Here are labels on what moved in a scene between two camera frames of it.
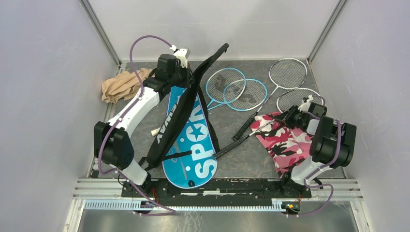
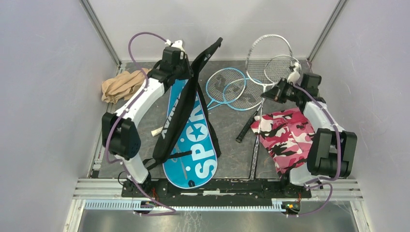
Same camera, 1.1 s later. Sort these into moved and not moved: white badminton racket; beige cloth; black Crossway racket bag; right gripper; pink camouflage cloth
Moved: white badminton racket; black Crossway racket bag; right gripper
Not moved: pink camouflage cloth; beige cloth
